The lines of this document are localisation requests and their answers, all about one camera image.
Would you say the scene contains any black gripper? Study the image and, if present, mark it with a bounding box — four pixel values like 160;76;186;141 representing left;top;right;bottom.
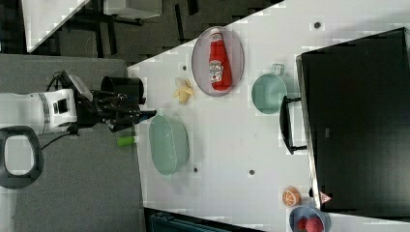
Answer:
75;91;157;132

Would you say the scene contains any green perforated strainer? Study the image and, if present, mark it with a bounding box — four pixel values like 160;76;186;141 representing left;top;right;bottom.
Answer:
149;115;190;176

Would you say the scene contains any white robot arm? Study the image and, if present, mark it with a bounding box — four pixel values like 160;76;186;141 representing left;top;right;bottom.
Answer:
1;89;157;189

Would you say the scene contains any black cylindrical container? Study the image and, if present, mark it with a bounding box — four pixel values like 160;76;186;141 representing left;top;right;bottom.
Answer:
101;76;144;99

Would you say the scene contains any green cylinder object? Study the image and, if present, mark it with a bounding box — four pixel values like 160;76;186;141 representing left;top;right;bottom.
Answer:
117;136;135;147

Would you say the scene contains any peeled toy banana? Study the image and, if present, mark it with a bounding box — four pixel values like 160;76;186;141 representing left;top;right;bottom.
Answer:
173;77;194;104

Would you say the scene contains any grey round plate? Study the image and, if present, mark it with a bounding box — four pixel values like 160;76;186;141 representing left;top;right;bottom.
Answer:
191;27;245;97

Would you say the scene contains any red ketchup bottle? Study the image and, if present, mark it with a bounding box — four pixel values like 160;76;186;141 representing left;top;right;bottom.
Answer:
209;28;232;91

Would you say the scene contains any light green mug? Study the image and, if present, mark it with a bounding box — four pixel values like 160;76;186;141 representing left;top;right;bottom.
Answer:
251;64;287;114

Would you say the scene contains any toy orange half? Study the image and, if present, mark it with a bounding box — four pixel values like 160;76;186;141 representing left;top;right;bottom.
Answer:
281;187;301;207

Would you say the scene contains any red toy strawberry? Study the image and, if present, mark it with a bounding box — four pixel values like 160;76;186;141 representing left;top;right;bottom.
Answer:
297;217;324;232

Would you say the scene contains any black toy oven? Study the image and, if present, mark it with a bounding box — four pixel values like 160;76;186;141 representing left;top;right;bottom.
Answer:
279;27;410;221

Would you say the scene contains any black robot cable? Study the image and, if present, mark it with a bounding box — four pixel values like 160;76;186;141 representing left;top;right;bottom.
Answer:
40;131;73;151

